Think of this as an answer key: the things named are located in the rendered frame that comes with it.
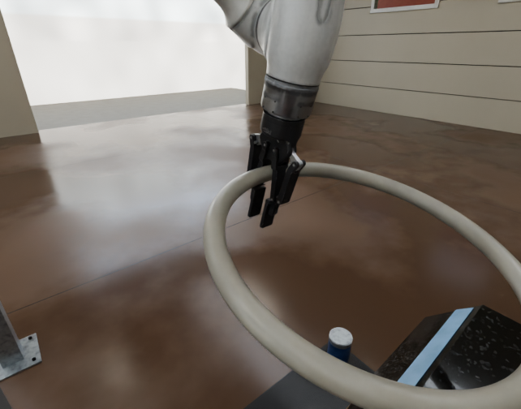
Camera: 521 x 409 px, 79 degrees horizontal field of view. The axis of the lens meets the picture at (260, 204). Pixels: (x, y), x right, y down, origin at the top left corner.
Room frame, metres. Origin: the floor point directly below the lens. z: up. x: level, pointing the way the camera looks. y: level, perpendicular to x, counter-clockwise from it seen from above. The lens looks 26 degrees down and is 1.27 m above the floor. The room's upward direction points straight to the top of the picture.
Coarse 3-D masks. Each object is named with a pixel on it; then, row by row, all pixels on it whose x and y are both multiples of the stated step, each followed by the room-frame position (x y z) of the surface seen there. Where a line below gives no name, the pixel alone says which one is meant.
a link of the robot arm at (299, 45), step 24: (288, 0) 0.51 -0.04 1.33; (312, 0) 0.50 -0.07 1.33; (336, 0) 0.51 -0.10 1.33; (264, 24) 0.57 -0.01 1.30; (288, 24) 0.51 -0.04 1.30; (312, 24) 0.50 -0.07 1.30; (336, 24) 0.52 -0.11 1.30; (264, 48) 0.56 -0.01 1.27; (288, 48) 0.51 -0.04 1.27; (312, 48) 0.50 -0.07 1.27; (288, 72) 0.51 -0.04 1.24; (312, 72) 0.52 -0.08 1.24
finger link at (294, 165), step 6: (294, 162) 0.53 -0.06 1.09; (288, 168) 0.53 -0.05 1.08; (294, 168) 0.52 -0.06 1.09; (300, 168) 0.53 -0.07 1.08; (288, 174) 0.53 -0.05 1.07; (294, 174) 0.53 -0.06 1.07; (288, 180) 0.53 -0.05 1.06; (294, 180) 0.54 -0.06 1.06; (282, 186) 0.54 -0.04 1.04; (288, 186) 0.54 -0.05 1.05; (294, 186) 0.55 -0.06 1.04; (282, 192) 0.54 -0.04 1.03; (288, 192) 0.54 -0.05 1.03; (282, 198) 0.54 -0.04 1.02; (288, 198) 0.55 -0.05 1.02
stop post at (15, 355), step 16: (0, 304) 1.01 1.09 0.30; (0, 320) 0.97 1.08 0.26; (0, 336) 0.96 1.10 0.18; (16, 336) 1.03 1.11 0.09; (32, 336) 1.11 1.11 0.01; (0, 352) 0.94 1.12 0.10; (16, 352) 0.97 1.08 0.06; (32, 352) 1.01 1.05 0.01; (0, 368) 0.93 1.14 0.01; (16, 368) 0.93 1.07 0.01
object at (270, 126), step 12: (264, 120) 0.55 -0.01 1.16; (276, 120) 0.53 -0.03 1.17; (288, 120) 0.54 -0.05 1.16; (300, 120) 0.55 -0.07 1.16; (264, 132) 0.55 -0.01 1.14; (276, 132) 0.53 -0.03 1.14; (288, 132) 0.53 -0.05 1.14; (300, 132) 0.55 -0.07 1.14; (276, 144) 0.56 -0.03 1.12; (288, 144) 0.54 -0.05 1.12; (288, 156) 0.54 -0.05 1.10
